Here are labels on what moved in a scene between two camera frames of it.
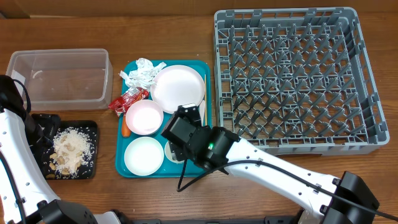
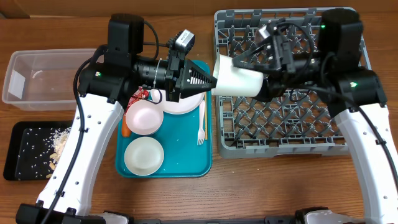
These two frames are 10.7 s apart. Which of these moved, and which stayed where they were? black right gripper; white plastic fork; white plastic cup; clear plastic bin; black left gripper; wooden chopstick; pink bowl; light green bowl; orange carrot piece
Moved: black right gripper; black left gripper; white plastic cup
Stayed: clear plastic bin; white plastic fork; pink bowl; orange carrot piece; light green bowl; wooden chopstick
